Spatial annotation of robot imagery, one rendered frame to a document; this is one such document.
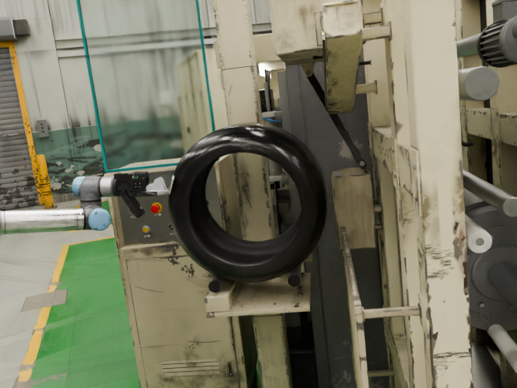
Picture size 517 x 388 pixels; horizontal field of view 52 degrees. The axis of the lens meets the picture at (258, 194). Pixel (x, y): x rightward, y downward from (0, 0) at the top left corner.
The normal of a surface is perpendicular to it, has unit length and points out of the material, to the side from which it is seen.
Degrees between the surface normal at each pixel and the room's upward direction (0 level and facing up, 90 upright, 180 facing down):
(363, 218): 90
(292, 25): 90
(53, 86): 90
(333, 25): 72
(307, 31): 90
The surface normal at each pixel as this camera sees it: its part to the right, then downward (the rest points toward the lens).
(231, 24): -0.11, 0.18
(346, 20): -0.14, -0.12
